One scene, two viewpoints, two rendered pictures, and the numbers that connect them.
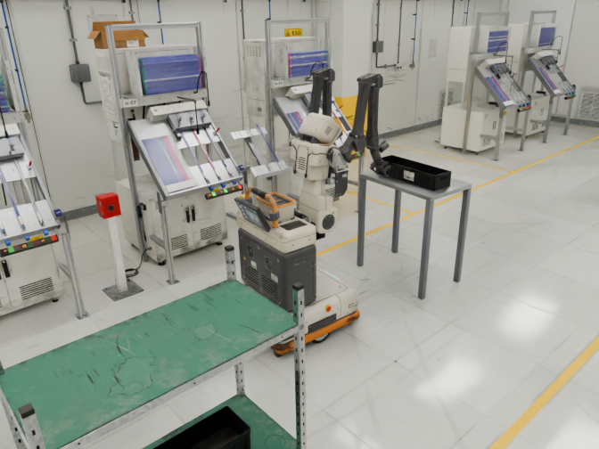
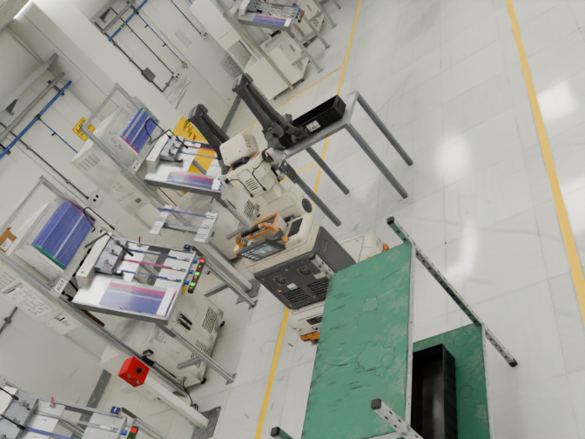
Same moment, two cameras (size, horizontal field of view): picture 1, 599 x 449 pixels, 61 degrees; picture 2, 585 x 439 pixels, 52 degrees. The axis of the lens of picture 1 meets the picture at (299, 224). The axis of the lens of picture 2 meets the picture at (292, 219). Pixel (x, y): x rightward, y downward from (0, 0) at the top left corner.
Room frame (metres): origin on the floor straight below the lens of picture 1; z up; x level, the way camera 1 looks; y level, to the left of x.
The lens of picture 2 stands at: (-0.47, 0.80, 2.41)
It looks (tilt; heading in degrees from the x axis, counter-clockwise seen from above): 25 degrees down; 346
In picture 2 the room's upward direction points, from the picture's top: 44 degrees counter-clockwise
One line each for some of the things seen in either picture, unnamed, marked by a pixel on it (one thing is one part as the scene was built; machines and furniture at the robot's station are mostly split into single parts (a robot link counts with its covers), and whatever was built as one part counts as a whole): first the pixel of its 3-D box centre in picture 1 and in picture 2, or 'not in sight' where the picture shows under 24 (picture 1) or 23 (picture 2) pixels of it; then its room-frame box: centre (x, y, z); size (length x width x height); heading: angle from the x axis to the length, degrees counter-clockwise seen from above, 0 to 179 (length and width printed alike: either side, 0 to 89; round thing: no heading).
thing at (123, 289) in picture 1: (115, 244); (167, 396); (3.41, 1.37, 0.39); 0.24 x 0.24 x 0.78; 41
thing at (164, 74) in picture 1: (169, 73); (62, 235); (4.18, 1.01, 1.52); 0.51 x 0.13 x 0.27; 131
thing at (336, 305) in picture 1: (293, 302); (339, 285); (2.93, 0.05, 0.16); 0.67 x 0.64 x 0.25; 126
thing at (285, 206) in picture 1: (275, 207); (267, 231); (2.87, 0.14, 0.87); 0.23 x 0.15 x 0.11; 36
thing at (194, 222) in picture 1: (173, 213); (165, 339); (4.23, 1.13, 0.31); 0.70 x 0.65 x 0.62; 131
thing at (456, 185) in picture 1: (410, 227); (346, 161); (3.60, -0.86, 0.40); 0.70 x 0.45 x 0.80; 36
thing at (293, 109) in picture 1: (307, 151); (203, 193); (5.05, -0.09, 0.65); 1.01 x 0.73 x 1.29; 41
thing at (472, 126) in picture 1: (479, 83); (250, 30); (7.51, -2.64, 0.95); 1.36 x 0.82 x 1.90; 41
